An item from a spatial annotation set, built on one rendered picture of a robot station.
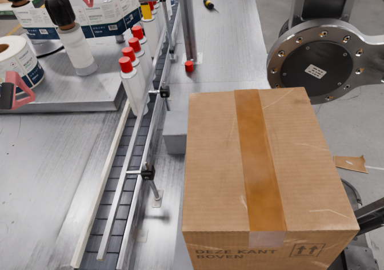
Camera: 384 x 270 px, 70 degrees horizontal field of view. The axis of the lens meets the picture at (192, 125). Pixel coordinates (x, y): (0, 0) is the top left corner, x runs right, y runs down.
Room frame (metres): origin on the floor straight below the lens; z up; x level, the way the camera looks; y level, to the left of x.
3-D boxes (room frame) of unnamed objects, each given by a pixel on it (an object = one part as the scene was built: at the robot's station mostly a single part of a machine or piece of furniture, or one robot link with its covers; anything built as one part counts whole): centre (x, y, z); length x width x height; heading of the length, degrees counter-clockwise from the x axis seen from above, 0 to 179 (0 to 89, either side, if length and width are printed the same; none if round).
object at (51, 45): (1.29, 0.67, 0.89); 0.31 x 0.31 x 0.01
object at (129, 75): (0.68, 0.16, 0.98); 0.05 x 0.05 x 0.20
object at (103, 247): (0.73, 0.12, 0.96); 1.07 x 0.01 x 0.01; 170
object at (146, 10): (0.96, 0.10, 1.09); 0.03 x 0.01 x 0.06; 80
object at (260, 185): (0.29, -0.10, 0.99); 0.30 x 0.24 x 0.27; 172
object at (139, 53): (0.79, 0.14, 0.98); 0.05 x 0.05 x 0.20
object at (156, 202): (0.38, 0.12, 0.83); 0.06 x 0.03 x 0.01; 168
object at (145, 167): (0.39, 0.14, 0.91); 0.07 x 0.03 x 0.16; 80
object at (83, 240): (0.74, 0.19, 0.91); 1.07 x 0.01 x 0.02; 170
